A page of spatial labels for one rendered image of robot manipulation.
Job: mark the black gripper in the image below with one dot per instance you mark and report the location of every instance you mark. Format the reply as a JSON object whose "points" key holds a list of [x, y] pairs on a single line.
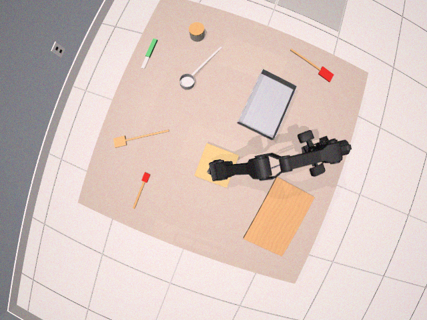
{"points": [[307, 137]]}

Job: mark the grey cylinder with orange top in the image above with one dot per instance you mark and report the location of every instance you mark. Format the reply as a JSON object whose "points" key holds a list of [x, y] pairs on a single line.
{"points": [[196, 31]]}

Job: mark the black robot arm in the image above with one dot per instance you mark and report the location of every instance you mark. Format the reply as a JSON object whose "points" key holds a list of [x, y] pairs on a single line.
{"points": [[326, 151]]}

